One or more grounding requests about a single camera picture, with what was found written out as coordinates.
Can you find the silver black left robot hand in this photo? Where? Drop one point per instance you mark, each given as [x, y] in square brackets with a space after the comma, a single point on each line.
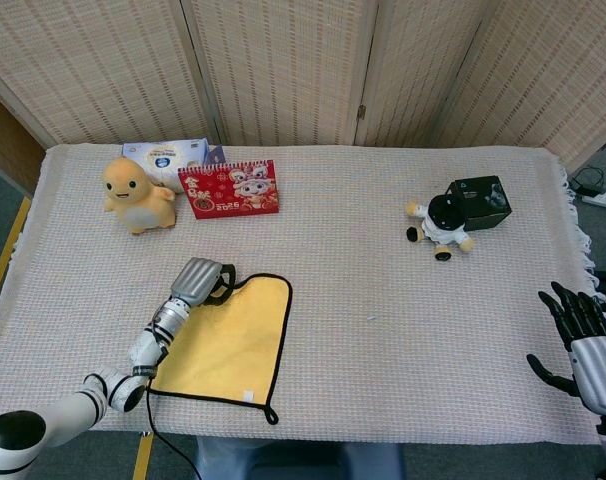
[195, 282]

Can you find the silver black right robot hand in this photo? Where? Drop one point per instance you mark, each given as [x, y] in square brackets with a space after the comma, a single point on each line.
[598, 370]

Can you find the yellow cloth with black trim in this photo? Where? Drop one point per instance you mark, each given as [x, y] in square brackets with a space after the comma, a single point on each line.
[238, 345]

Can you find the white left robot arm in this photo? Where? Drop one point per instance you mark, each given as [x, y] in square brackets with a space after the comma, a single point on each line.
[68, 412]

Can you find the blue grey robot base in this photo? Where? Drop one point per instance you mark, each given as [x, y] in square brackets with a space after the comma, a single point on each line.
[303, 460]

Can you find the red desk calendar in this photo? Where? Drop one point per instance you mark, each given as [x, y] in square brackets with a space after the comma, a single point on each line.
[230, 192]

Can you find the yellow plush dinosaur toy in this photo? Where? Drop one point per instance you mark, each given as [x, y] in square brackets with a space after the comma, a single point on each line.
[138, 197]

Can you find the white blue tissue pack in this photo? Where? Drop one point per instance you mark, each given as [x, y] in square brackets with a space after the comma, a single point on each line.
[165, 157]

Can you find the small purple card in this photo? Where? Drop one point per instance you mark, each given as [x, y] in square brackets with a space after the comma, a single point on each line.
[215, 154]

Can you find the beige woven tablecloth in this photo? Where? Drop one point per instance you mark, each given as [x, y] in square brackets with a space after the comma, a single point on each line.
[358, 300]

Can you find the white power strip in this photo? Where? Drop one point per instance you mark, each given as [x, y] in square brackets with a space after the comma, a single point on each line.
[603, 199]

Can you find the black cardboard box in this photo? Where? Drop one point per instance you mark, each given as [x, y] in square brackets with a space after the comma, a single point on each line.
[485, 202]

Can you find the plush doll with black helmet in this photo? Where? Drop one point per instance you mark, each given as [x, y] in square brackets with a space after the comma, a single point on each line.
[445, 225]

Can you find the woven folding screen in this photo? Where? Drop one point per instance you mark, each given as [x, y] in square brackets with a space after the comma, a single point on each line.
[283, 70]

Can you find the metal screen hinge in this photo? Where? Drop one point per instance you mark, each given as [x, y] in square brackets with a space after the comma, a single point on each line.
[361, 111]

